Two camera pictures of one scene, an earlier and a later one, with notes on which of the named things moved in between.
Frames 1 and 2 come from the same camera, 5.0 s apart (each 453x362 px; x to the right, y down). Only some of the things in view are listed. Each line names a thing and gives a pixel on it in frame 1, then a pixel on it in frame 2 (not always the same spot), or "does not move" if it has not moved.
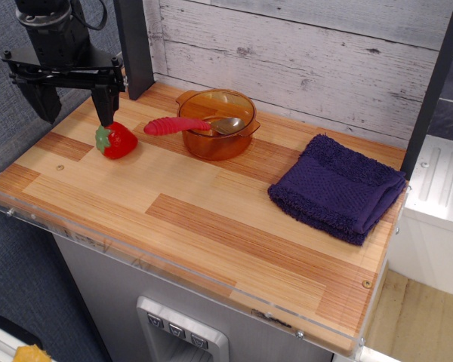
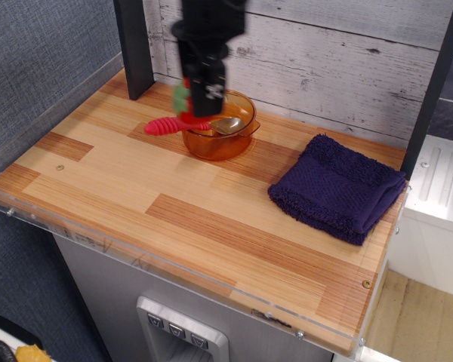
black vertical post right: (440, 74) does not move
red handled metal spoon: (220, 126) does not move
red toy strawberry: (115, 140) → (182, 102)
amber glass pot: (215, 104) does not move
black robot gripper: (64, 56) → (204, 47)
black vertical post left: (134, 42) does not move
